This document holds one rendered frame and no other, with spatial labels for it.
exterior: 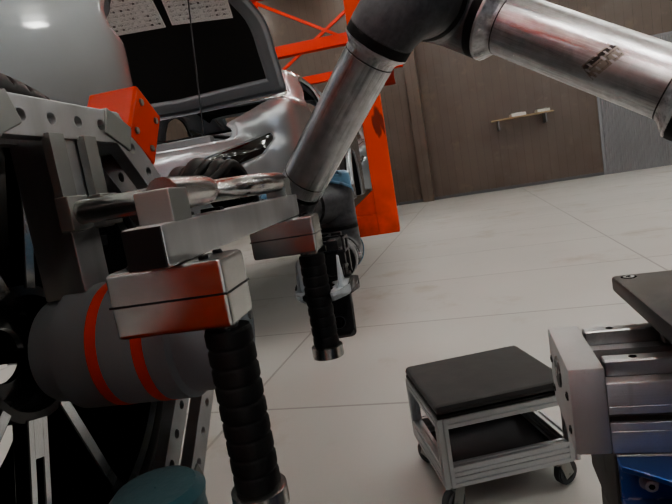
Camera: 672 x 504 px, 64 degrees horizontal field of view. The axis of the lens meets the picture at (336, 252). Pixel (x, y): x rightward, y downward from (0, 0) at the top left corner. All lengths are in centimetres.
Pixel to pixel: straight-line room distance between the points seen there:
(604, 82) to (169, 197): 56
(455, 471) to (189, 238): 133
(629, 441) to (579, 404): 6
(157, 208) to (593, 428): 45
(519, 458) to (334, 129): 117
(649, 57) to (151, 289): 61
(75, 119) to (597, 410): 63
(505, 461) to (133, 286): 140
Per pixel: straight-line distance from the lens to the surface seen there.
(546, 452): 172
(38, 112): 63
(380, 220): 413
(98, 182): 67
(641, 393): 60
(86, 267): 64
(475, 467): 165
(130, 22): 409
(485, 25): 82
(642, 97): 76
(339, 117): 80
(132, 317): 41
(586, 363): 59
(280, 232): 71
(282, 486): 45
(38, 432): 73
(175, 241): 39
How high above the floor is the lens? 99
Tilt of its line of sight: 8 degrees down
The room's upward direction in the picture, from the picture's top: 9 degrees counter-clockwise
